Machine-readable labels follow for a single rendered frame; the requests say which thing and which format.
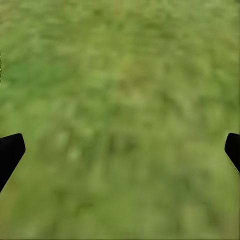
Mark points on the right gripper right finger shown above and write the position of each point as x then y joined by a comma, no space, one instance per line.
232,148

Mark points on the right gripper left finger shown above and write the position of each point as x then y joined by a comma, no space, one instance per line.
12,149

